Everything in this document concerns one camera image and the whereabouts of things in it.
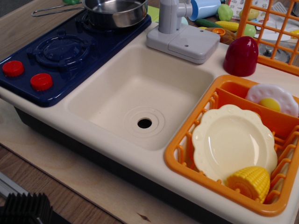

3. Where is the purple toy eggplant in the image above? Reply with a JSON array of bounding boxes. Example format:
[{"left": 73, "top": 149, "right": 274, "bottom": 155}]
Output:
[{"left": 63, "top": 0, "right": 81, "bottom": 5}]

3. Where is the cream toy sink unit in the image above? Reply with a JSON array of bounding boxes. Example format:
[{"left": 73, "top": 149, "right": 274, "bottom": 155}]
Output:
[{"left": 0, "top": 31, "right": 299, "bottom": 224}]

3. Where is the orange dish rack basket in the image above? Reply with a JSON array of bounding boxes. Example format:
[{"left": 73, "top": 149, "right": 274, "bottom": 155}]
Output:
[{"left": 164, "top": 75, "right": 299, "bottom": 217}]

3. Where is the cream scalloped toy plate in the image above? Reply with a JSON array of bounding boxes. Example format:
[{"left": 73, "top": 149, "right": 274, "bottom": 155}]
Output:
[{"left": 192, "top": 105, "right": 278, "bottom": 182}]

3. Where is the grey toy faucet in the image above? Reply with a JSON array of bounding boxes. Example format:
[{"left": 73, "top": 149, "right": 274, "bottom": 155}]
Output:
[{"left": 146, "top": 0, "right": 220, "bottom": 64}]

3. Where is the dark green toy cucumber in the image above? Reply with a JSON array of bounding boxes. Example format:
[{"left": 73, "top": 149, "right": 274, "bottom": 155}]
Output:
[{"left": 195, "top": 19, "right": 223, "bottom": 28}]

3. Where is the dark red plastic cup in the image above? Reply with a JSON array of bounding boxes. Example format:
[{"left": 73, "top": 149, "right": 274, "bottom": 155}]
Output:
[{"left": 223, "top": 36, "right": 259, "bottom": 77}]

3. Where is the small orange toy cup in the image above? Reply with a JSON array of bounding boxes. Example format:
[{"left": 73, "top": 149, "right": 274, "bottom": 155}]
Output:
[{"left": 212, "top": 28, "right": 226, "bottom": 37}]

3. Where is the red stove knob right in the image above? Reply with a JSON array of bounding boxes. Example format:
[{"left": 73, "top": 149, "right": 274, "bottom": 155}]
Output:
[{"left": 30, "top": 73, "right": 53, "bottom": 91}]

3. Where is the red stove knob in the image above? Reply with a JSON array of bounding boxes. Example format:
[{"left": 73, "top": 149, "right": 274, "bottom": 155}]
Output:
[
  {"left": 30, "top": 73, "right": 53, "bottom": 91},
  {"left": 2, "top": 60, "right": 25, "bottom": 77}
]

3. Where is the dark blue toy stove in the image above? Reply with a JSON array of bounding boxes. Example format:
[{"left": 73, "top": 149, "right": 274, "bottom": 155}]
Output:
[{"left": 0, "top": 10, "right": 151, "bottom": 107}]

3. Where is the light blue plastic cup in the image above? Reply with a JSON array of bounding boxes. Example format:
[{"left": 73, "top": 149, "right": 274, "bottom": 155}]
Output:
[{"left": 188, "top": 0, "right": 221, "bottom": 21}]

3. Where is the yellow toy corn cob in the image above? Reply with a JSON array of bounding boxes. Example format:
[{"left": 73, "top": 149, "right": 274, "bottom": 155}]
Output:
[{"left": 215, "top": 21, "right": 239, "bottom": 32}]

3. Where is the toy fried egg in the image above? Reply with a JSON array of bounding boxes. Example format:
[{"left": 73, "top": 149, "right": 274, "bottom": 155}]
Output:
[{"left": 245, "top": 84, "right": 299, "bottom": 117}]

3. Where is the light green toy vegetable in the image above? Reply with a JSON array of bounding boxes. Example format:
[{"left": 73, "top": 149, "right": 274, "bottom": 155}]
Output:
[{"left": 217, "top": 4, "right": 233, "bottom": 21}]

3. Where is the yellow toy corn half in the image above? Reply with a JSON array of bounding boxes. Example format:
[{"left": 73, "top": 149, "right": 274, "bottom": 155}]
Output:
[{"left": 226, "top": 166, "right": 270, "bottom": 203}]

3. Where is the green toy apple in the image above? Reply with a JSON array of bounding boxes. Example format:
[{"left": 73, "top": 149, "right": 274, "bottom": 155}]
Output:
[{"left": 243, "top": 24, "right": 256, "bottom": 37}]

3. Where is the red stove knob left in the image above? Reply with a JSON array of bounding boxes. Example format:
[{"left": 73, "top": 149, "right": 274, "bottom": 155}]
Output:
[{"left": 2, "top": 60, "right": 25, "bottom": 77}]

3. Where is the steel pot lid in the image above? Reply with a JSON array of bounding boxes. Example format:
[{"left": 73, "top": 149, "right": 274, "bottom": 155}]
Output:
[{"left": 259, "top": 44, "right": 290, "bottom": 63}]

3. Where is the orange plastic grid rack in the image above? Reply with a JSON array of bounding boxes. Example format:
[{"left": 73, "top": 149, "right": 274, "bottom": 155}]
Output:
[{"left": 229, "top": 0, "right": 299, "bottom": 76}]

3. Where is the black ribbed object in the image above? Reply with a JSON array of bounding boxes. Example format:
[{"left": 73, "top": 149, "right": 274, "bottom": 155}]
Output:
[{"left": 0, "top": 193, "right": 53, "bottom": 224}]

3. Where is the steel pan with wire handle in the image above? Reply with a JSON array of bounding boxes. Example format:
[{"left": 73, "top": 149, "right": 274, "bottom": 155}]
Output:
[{"left": 31, "top": 0, "right": 148, "bottom": 29}]

